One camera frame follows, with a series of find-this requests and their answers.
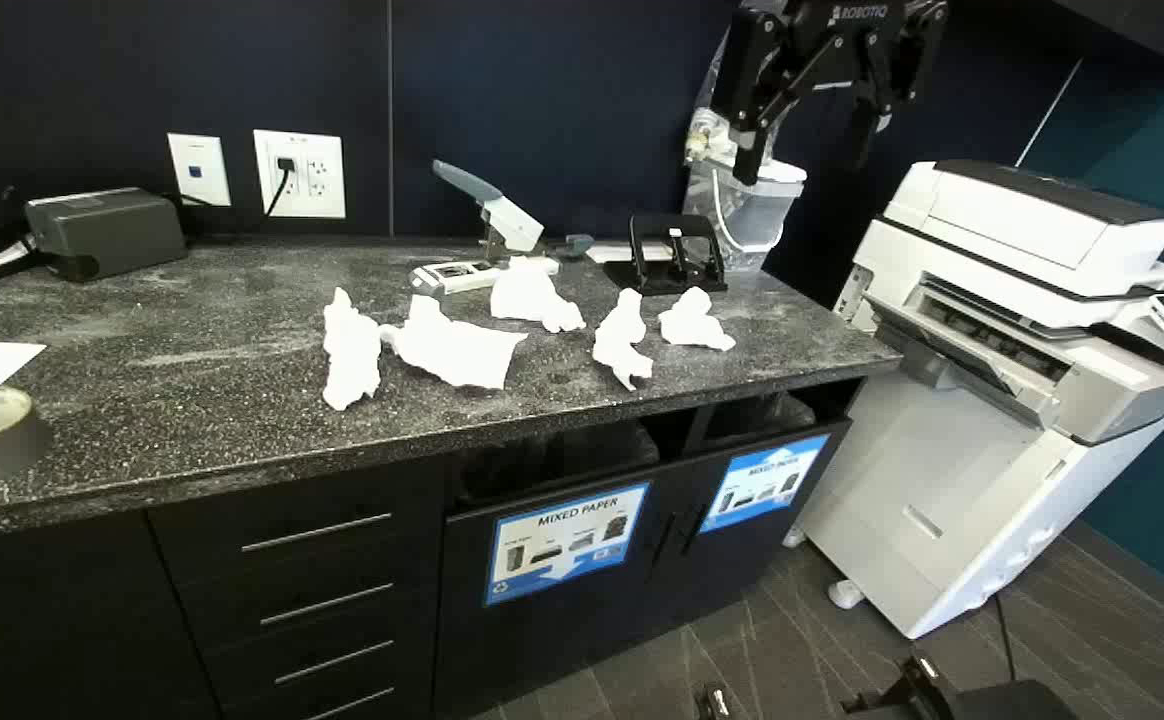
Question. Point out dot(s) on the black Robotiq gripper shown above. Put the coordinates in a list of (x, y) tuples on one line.
[(872, 25)]

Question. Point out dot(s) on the white tissue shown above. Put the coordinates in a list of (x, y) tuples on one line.
[(351, 351), (696, 320), (454, 351), (623, 335), (534, 296)]

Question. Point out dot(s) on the clear plastic container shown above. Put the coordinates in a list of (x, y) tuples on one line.
[(762, 214)]

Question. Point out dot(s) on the white oblong device grey end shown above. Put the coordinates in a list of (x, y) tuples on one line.
[(573, 247)]

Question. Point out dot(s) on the grey blue stapler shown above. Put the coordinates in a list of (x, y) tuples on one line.
[(512, 220)]

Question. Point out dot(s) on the blue mixed paper label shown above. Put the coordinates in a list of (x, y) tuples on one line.
[(762, 480), (564, 543)]

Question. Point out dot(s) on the white handheld device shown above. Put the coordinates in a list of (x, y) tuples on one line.
[(454, 277)]

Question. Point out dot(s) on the white office printer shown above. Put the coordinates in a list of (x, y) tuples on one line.
[(981, 521)]

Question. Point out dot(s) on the white printer caster wheel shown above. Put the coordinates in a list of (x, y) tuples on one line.
[(845, 593)]

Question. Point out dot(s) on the black tripod head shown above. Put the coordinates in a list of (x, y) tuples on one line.
[(926, 693)]

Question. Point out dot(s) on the black box device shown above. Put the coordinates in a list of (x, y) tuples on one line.
[(105, 228)]

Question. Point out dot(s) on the black base cabinet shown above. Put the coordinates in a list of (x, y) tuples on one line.
[(73, 626)]

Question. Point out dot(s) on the black frame holder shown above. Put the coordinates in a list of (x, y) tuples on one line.
[(666, 280)]

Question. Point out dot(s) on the wide white wall outlet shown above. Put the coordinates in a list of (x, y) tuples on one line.
[(322, 182)]

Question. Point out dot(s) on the small white wall plate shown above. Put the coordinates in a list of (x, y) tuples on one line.
[(198, 168)]

